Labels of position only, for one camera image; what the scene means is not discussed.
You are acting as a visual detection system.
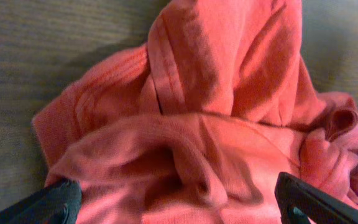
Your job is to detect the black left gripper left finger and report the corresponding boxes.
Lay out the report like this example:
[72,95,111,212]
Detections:
[0,179,82,224]

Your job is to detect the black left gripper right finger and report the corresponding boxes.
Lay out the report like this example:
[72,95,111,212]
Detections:
[275,172,358,224]

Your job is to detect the red printed t-shirt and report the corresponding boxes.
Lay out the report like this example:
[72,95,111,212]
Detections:
[33,0,358,223]

